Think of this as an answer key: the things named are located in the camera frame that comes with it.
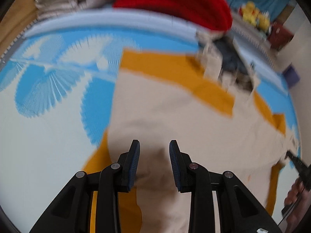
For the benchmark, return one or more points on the purple box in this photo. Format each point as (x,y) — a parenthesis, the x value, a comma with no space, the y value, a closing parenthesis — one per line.
(291,76)

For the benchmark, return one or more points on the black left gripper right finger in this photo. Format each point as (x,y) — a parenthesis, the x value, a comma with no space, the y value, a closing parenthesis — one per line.
(183,175)

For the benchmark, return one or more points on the right hand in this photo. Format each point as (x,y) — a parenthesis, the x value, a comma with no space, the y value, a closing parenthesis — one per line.
(300,197)

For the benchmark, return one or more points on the yellow plush toys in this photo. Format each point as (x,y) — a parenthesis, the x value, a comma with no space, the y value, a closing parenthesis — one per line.
(251,14)

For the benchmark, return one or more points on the red folded blanket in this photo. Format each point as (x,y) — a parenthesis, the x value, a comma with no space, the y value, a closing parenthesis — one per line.
(211,14)

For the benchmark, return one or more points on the blue white patterned bed sheet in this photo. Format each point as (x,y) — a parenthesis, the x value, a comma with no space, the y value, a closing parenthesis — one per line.
(45,145)

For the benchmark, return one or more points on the beige and orange jacket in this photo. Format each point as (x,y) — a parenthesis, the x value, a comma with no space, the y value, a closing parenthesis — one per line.
(160,97)

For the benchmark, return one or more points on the dark red bag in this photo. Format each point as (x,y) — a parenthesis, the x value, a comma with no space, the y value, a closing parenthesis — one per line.
(279,36)

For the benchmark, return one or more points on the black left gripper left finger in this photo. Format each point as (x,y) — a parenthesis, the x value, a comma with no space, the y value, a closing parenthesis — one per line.
(129,163)

